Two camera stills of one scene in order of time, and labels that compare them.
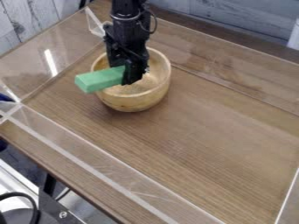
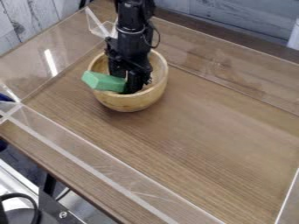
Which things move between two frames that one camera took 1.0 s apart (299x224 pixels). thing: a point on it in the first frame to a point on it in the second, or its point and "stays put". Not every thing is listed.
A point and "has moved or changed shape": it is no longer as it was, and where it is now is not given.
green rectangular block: [101, 80] has moved or changed shape
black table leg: [50, 185] stays put
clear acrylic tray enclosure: [166, 127] stays put
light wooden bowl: [143, 94] stays put
